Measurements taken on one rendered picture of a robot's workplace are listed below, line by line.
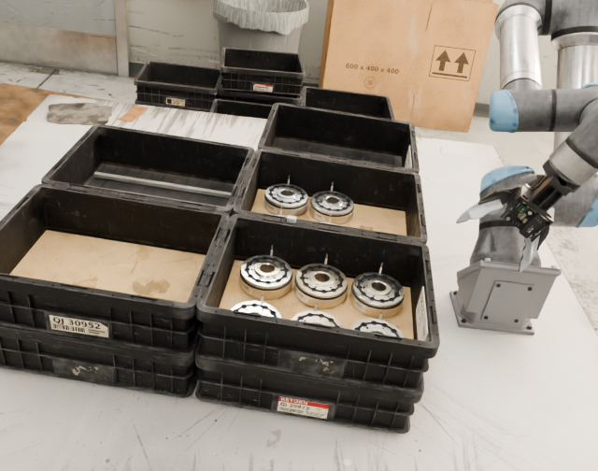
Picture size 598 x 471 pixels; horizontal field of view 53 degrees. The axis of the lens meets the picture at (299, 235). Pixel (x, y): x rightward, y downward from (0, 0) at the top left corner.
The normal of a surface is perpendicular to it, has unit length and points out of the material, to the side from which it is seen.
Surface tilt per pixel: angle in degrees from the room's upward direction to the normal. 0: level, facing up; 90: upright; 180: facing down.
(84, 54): 90
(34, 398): 0
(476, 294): 90
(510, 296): 90
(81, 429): 0
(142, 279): 0
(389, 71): 76
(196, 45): 90
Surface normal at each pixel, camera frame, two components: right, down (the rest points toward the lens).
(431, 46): 0.00, 0.39
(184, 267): 0.11, -0.82
